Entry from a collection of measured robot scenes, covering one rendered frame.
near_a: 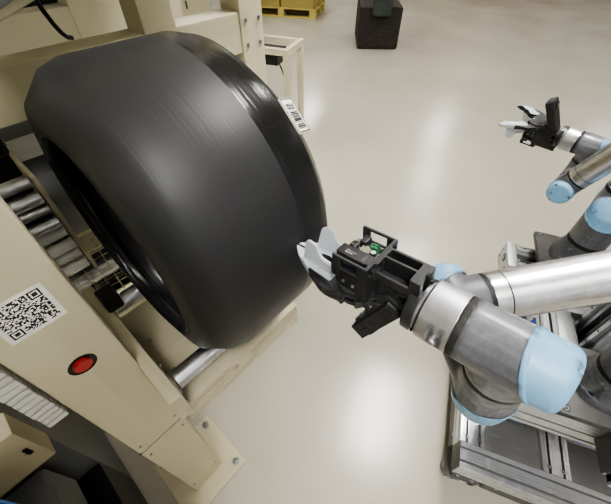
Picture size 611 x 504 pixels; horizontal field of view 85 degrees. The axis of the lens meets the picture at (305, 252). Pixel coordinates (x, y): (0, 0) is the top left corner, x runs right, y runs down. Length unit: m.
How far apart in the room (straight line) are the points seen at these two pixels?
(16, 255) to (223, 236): 0.26
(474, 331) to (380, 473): 1.32
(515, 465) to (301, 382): 0.89
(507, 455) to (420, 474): 0.35
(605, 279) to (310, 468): 1.31
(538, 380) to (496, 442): 1.23
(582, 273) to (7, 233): 0.74
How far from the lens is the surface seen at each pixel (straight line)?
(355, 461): 1.66
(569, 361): 0.40
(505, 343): 0.39
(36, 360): 0.67
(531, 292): 0.56
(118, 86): 0.50
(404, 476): 1.68
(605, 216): 1.39
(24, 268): 0.56
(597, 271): 0.61
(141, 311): 1.07
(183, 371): 0.80
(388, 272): 0.43
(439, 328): 0.39
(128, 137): 0.46
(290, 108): 0.56
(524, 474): 1.60
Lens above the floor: 1.61
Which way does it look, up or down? 47 degrees down
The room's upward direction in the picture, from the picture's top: straight up
